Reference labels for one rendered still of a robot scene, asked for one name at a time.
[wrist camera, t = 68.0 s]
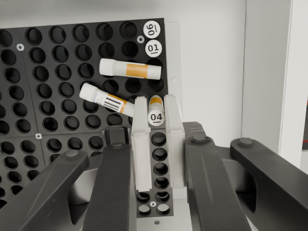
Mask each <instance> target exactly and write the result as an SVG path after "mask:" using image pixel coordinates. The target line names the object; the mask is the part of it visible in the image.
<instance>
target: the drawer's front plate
mask: <svg viewBox="0 0 308 231"><path fill-rule="evenodd" d="M307 99H308V0H246V11H245V36H244V62H243V87H242V124H241V138H251V139H254V140H257V141H259V142H260V143H262V144H263V145H265V146H266V147H268V148H269V149H271V150H272V151H274V152H275V153H277V154H278V155H279V156H281V157H282V158H284V159H286V160H287V161H288V162H290V163H291V164H293V165H294V166H296V167H297V168H299V169H300V161H301V153H302V144H303V133H304V124H305V116H306V107H307Z"/></svg>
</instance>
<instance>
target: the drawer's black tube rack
mask: <svg viewBox="0 0 308 231"><path fill-rule="evenodd" d="M143 42H144V37H143V36H141V35H140V23H139V19H137V20H123V21H109V22H89V23H75V24H61V25H48V26H34V27H14V28H0V209H1V208H2V207H3V206H4V205H5V204H7V203H8V202H9V201H10V200H11V199H12V198H13V197H14V196H15V195H17V194H18V193H19V192H20V191H21V190H22V189H23V188H24V187H25V186H26V185H27V184H28V183H29V182H31V181H32V180H33V179H34V178H35V177H36V176H37V175H38V174H39V173H41V172H42V171H43V170H44V169H45V168H46V167H47V166H48V165H49V164H51V163H52V162H53V161H54V160H55V159H56V158H57V157H58V156H59V155H61V154H63V153H65V152H67V151H69V150H73V149H75V150H84V151H87V153H88V157H93V156H97V155H100V154H102V152H103V149H104V143H103V136H102V130H103V129H104V128H106V127H110V126H114V125H126V126H128V127H130V126H132V121H133V117H130V116H127V115H125V114H122V113H120V112H117V111H114V110H112V109H109V108H107V107H104V106H102V105H99V104H97V103H95V102H90V101H87V100H85V99H82V98H80V96H79V94H80V91H81V89H82V87H83V85H84V84H85V83H88V84H90V85H92V86H95V87H97V88H98V89H99V90H102V91H104V92H107V93H109V94H111V95H114V96H116V97H118V98H120V99H123V100H125V101H128V102H130V103H132V104H135V99H136V98H137V97H141V96H145V90H144V78H136V77H125V76H116V75H115V76H108V75H101V74H100V72H99V65H100V60H101V59H103V58H104V59H112V60H116V61H124V62H132V63H140V64H142V63H143V60H142V48H141V43H143ZM136 192H137V218H148V217H154V206H155V205H156V202H153V195H152V189H149V191H143V192H139V191H138V190H136ZM142 205H146V206H148V207H149V208H150V209H149V211H147V212H142V211H140V210H139V209H138V208H139V207H140V206H142Z"/></svg>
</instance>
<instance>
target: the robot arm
mask: <svg viewBox="0 0 308 231"><path fill-rule="evenodd" d="M164 105H165V129H166V141H167V151H168V161H169V171H170V185H171V187H173V189H184V187H187V204H188V203H189V209H190V216H191V223H192V231H252V229H251V227H250V225H249V222H248V220H247V218H246V217H248V219H249V220H250V221H251V222H252V224H253V225H254V226H255V227H256V228H257V230H258V231H308V174H306V173H305V172H303V171H302V170H300V169H299V168H297V167H296V166H294V165H293V164H291V163H290V162H288V161H287V160H286V159H284V158H282V157H281V156H279V155H278V154H277V153H275V152H274V151H272V150H271V149H269V148H268V147H266V146H265V145H263V144H262V143H260V142H259V141H257V140H254V139H251V138H248V137H247V138H245V137H242V138H237V139H234V140H232V141H231V143H230V148H229V147H221V146H216V145H215V143H214V141H213V139H212V138H211V137H208V136H207V135H206V133H205V131H204V129H203V127H202V124H200V123H198V122H197V121H191V122H182V120H181V116H180V113H179V109H178V106H177V102H176V98H175V96H173V94H169V95H165V97H164ZM102 136H103V143H104V149H103V152H102V154H100V155H97V156H93V157H88V153H87V151H84V150H75V149H73V150H69V151H67V152H65V153H63V154H61V155H59V156H58V157H57V158H56V159H55V160H54V161H53V162H52V163H51V164H49V165H48V166H47V167H46V168H45V169H44V170H43V171H42V172H41V173H39V174H38V175H37V176H36V177H35V178H34V179H33V180H32V181H31V182H29V183H28V184H27V185H26V186H25V187H24V188H23V189H22V190H21V191H20V192H19V193H18V194H17V195H15V196H14V197H13V198H12V199H11V200H10V201H9V202H8V203H7V204H5V205H4V206H3V207H2V208H1V209H0V231H80V229H81V228H82V231H137V192H136V190H138V191H139V192H143V191H149V189H152V182H151V163H150V144H149V123H148V111H147V99H146V98H145V96H141V97H137V98H136V99H135V106H134V113H133V121H132V126H126V125H114V126H109V127H106V128H104V129H103V130H102ZM82 226H83V227H82Z"/></svg>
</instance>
